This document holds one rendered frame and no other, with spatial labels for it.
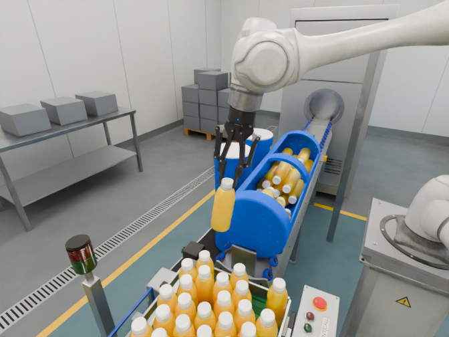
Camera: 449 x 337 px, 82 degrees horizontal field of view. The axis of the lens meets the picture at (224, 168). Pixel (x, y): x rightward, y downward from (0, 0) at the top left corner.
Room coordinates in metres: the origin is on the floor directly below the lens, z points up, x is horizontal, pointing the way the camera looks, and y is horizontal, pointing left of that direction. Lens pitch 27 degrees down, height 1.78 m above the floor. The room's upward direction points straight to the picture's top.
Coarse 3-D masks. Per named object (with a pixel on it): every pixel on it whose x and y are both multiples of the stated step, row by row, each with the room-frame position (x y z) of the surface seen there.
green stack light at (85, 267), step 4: (92, 256) 0.55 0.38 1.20; (84, 260) 0.53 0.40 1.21; (88, 260) 0.54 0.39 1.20; (92, 260) 0.55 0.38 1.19; (96, 260) 0.57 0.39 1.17; (72, 264) 0.53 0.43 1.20; (76, 264) 0.52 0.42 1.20; (80, 264) 0.53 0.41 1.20; (84, 264) 0.53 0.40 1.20; (88, 264) 0.54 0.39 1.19; (92, 264) 0.54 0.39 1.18; (96, 264) 0.56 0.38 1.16; (76, 268) 0.52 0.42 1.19; (80, 268) 0.52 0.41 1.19; (84, 268) 0.53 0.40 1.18; (88, 268) 0.53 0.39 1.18; (92, 268) 0.54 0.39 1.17; (76, 272) 0.53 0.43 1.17; (80, 272) 0.52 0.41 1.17; (84, 272) 0.53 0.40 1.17; (88, 272) 0.53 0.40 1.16
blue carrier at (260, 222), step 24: (288, 144) 1.60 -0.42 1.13; (312, 144) 1.54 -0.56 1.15; (264, 168) 1.37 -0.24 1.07; (312, 168) 1.26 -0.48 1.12; (240, 192) 0.88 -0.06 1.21; (240, 216) 0.82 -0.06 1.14; (264, 216) 0.78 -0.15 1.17; (288, 216) 0.80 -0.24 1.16; (240, 240) 0.82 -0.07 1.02; (264, 240) 0.77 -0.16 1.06
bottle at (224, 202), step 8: (216, 192) 0.68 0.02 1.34; (224, 192) 0.66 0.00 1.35; (232, 192) 0.67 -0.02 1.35; (216, 200) 0.67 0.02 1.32; (224, 200) 0.65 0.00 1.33; (232, 200) 0.66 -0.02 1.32; (216, 208) 0.66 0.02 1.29; (224, 208) 0.65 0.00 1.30; (232, 208) 0.67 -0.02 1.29; (216, 216) 0.66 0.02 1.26; (224, 216) 0.66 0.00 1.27; (216, 224) 0.66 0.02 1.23; (224, 224) 0.66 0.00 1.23
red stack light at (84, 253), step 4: (88, 244) 0.55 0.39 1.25; (84, 248) 0.54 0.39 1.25; (88, 248) 0.55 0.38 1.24; (92, 248) 0.56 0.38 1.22; (68, 252) 0.53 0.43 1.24; (72, 252) 0.52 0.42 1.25; (76, 252) 0.52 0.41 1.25; (80, 252) 0.53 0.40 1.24; (84, 252) 0.53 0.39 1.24; (88, 252) 0.54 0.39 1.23; (92, 252) 0.56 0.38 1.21; (68, 256) 0.53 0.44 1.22; (72, 256) 0.52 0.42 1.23; (76, 256) 0.52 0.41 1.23; (80, 256) 0.53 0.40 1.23; (84, 256) 0.53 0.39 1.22; (88, 256) 0.54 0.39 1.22; (72, 260) 0.53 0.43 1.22; (76, 260) 0.52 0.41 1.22; (80, 260) 0.53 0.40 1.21
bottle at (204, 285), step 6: (198, 276) 0.61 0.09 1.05; (210, 276) 0.61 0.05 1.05; (198, 282) 0.59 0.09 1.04; (204, 282) 0.59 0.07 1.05; (210, 282) 0.59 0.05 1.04; (198, 288) 0.59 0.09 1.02; (204, 288) 0.58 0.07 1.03; (210, 288) 0.59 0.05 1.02; (198, 294) 0.59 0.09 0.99; (204, 294) 0.58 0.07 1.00; (210, 294) 0.59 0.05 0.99; (198, 300) 0.59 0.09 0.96; (204, 300) 0.58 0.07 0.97; (210, 300) 0.59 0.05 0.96
